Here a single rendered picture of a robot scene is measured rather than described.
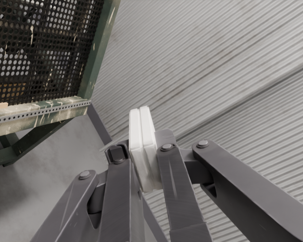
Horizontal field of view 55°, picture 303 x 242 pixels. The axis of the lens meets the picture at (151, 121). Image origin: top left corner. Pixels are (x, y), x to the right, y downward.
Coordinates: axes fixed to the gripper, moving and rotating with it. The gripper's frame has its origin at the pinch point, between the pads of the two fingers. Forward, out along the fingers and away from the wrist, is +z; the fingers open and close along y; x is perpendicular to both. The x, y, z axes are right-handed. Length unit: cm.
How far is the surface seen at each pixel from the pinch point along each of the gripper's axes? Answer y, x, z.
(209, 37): 64, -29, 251
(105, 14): -13, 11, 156
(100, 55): -22, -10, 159
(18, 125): -63, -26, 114
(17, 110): -60, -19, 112
